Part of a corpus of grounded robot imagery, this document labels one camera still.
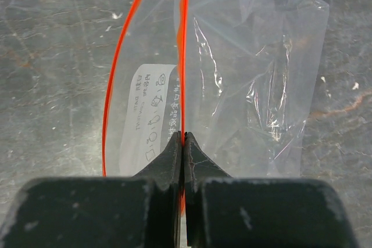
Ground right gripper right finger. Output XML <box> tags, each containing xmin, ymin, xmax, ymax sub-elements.
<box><xmin>183</xmin><ymin>132</ymin><xmax>230</xmax><ymax>247</ymax></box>

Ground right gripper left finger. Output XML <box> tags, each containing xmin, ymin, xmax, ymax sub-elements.
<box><xmin>134</xmin><ymin>132</ymin><xmax>182</xmax><ymax>247</ymax></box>

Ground clear zip top bag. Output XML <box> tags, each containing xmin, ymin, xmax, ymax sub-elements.
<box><xmin>102</xmin><ymin>0</ymin><xmax>330</xmax><ymax>177</ymax></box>

